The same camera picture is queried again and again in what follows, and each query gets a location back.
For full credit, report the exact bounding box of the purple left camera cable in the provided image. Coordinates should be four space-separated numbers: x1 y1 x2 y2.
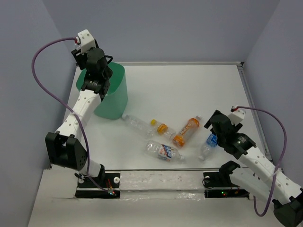
32 37 112 192

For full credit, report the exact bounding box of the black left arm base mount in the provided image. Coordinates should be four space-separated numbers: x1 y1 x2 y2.
75 171 121 199

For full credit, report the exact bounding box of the clear bottle yellow cap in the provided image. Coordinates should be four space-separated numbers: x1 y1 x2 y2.
150 119 176 141

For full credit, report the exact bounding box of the clear bottle white blue label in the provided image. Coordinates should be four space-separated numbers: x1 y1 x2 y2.
145 140 185 163

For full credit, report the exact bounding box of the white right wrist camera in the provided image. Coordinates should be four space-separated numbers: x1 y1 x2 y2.
228 106 246 126

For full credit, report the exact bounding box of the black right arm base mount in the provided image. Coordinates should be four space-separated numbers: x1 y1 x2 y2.
202 161 250 199

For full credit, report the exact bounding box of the orange label bottle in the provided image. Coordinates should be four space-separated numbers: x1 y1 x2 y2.
172 116 201 148

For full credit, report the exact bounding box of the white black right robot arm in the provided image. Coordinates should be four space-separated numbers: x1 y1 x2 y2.
204 106 303 227

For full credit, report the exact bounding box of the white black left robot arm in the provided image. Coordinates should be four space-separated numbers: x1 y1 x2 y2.
45 40 113 187

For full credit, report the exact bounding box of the long clear bottle white cap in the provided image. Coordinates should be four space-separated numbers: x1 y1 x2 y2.
122 114 154 139

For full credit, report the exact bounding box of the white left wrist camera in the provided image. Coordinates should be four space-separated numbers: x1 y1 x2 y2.
76 29 96 55

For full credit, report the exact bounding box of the green plastic bin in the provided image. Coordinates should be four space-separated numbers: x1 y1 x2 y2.
76 60 129 120

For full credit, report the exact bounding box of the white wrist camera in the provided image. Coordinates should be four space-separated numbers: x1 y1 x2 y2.
76 29 96 55
228 106 246 126

